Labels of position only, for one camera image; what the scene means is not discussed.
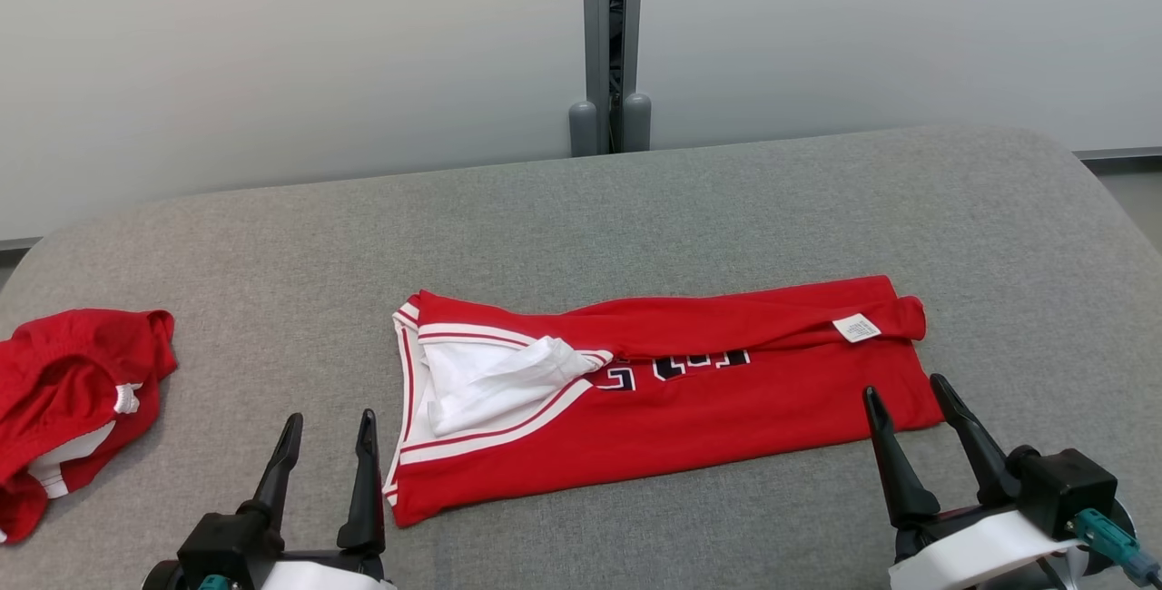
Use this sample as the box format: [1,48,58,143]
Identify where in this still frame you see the red shorts with white stripe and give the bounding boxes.
[0,309,178,544]

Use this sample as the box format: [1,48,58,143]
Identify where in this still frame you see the teal right camera cable plug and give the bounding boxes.
[1071,508,1162,587]

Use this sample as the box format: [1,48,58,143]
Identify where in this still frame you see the red white basketball jersey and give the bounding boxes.
[383,275,945,529]

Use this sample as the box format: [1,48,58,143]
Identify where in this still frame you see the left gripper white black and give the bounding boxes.
[238,408,398,590]

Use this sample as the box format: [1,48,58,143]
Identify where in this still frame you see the grey cylindrical post foot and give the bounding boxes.
[569,100,600,158]
[623,93,653,153]

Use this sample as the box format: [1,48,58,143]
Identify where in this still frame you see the grey partition post with cables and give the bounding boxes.
[581,0,645,155]

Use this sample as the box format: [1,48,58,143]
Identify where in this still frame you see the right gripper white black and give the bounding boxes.
[862,374,1090,590]

